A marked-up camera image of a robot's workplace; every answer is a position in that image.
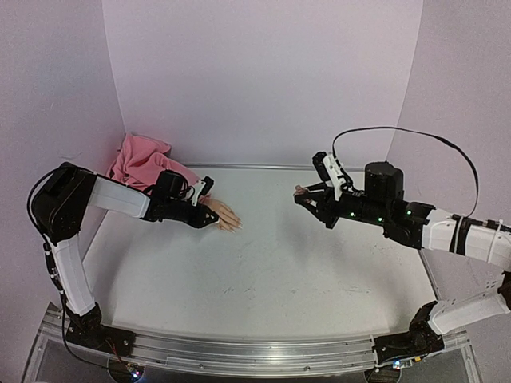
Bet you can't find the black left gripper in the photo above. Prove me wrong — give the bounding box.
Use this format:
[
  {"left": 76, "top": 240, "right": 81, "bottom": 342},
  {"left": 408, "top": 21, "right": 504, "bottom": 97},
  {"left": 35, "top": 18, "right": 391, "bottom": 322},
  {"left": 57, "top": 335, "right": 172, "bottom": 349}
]
[{"left": 168, "top": 199, "right": 220, "bottom": 229}]

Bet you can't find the nail polish bottle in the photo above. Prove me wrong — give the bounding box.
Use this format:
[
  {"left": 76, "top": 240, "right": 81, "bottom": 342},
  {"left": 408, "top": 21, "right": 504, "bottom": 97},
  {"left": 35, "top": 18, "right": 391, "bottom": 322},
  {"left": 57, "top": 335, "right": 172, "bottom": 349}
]
[{"left": 293, "top": 185, "right": 309, "bottom": 200}]

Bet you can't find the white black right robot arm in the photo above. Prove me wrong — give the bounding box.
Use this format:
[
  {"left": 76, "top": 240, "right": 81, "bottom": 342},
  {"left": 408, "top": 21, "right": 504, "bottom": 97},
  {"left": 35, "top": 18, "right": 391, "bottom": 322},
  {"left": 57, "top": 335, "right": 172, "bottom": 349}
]
[{"left": 294, "top": 181, "right": 510, "bottom": 336}]

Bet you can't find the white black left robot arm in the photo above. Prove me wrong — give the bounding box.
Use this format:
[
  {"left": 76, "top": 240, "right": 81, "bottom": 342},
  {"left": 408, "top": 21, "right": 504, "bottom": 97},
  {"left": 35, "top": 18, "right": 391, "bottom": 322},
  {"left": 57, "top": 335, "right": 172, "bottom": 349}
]
[{"left": 27, "top": 163, "right": 220, "bottom": 317}]

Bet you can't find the pink sleeve cloth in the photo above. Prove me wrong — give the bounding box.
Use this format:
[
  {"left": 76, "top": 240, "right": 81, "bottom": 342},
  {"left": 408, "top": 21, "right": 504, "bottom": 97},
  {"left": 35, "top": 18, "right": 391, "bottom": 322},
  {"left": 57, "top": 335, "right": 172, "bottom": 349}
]
[{"left": 107, "top": 134, "right": 200, "bottom": 191}]

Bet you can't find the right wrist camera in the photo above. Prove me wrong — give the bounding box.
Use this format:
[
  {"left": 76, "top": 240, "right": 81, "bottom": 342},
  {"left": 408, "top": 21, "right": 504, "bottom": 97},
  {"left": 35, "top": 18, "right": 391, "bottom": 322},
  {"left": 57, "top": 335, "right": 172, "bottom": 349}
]
[{"left": 312, "top": 152, "right": 353, "bottom": 202}]

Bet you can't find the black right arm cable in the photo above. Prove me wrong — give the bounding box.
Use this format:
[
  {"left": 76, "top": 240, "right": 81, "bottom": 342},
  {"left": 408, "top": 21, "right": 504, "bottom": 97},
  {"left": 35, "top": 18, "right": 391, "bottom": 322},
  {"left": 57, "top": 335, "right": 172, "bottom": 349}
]
[{"left": 331, "top": 126, "right": 479, "bottom": 219}]

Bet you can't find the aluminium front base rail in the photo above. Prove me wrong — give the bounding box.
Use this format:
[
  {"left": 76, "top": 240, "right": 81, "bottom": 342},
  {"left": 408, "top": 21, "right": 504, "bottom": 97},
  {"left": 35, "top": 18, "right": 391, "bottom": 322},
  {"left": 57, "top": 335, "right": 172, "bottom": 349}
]
[{"left": 38, "top": 310, "right": 468, "bottom": 370}]

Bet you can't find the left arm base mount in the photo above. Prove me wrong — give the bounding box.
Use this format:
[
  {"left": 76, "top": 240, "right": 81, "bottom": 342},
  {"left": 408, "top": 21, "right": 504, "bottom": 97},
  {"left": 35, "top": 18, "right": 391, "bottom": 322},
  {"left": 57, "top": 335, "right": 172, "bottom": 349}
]
[{"left": 65, "top": 303, "right": 136, "bottom": 357}]

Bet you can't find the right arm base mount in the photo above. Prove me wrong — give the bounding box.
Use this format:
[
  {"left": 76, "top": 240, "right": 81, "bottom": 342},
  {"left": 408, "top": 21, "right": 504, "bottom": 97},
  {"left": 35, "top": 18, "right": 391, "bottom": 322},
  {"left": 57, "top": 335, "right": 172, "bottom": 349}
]
[{"left": 372, "top": 320, "right": 445, "bottom": 366}]

